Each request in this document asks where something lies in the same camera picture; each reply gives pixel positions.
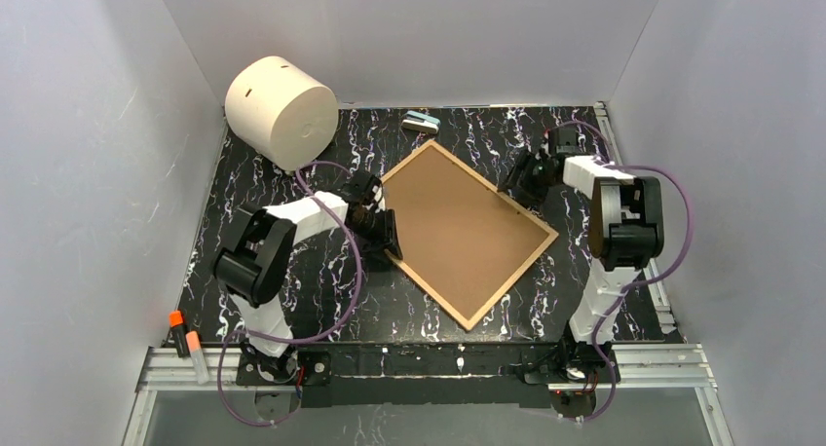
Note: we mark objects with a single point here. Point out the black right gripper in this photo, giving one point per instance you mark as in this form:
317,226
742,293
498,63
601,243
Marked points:
527,177

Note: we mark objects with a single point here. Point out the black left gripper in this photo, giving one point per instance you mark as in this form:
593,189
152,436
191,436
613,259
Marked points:
384,227

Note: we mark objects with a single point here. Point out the light wooden picture frame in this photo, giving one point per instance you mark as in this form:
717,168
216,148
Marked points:
464,320

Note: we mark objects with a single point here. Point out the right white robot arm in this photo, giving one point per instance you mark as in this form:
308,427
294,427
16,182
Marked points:
625,228

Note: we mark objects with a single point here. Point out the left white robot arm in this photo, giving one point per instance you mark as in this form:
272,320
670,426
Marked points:
255,251

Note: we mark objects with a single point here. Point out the teal white stapler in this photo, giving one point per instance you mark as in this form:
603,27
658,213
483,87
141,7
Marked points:
420,122

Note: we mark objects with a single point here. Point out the large white cylinder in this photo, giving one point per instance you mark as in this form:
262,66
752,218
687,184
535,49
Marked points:
282,112

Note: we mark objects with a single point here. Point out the peach cap glue stick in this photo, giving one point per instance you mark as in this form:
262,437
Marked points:
197,357

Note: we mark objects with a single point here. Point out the orange cap black marker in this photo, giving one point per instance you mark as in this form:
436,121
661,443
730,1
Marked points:
178,333

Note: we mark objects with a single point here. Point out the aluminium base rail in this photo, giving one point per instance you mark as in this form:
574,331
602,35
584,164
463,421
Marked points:
338,374

